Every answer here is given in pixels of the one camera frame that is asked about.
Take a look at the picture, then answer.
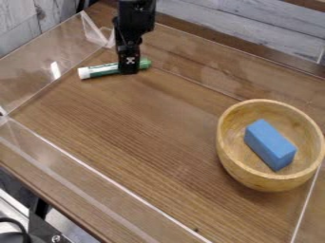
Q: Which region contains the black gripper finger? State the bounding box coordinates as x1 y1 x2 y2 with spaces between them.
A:
114 28 124 52
116 46 140 75

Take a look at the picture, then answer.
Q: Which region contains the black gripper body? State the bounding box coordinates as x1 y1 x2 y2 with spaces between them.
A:
112 0 156 46

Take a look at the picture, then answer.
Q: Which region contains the green white marker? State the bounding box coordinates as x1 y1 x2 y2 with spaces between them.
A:
76 57 152 81

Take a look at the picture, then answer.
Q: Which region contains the brown wooden bowl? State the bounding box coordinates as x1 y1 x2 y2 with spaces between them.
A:
215 99 325 192

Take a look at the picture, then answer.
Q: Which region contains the clear acrylic corner brace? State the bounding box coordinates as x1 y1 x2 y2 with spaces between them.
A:
80 11 115 48

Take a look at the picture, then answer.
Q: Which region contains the blue foam block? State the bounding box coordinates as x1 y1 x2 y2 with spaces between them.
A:
243 120 297 171

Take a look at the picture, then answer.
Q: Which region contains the clear acrylic tray wall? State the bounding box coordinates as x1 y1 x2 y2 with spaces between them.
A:
0 15 325 243

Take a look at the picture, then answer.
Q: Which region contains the black metal table bracket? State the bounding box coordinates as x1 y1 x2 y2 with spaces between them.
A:
28 198 74 243

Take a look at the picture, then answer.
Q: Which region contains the black cable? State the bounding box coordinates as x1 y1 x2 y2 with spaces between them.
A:
0 217 32 243

